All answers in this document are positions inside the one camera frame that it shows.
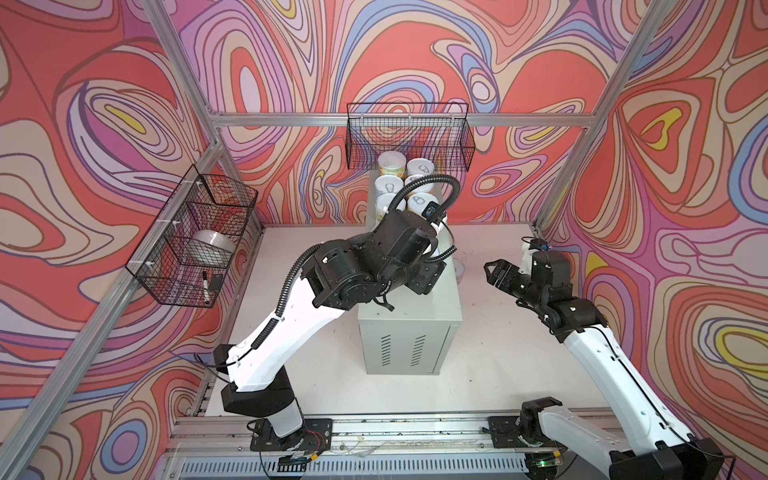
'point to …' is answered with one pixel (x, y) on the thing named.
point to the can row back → (459, 268)
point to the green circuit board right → (549, 462)
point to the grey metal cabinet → (415, 335)
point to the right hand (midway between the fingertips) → (496, 276)
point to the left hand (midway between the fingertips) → (432, 255)
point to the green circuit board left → (290, 463)
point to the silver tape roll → (213, 245)
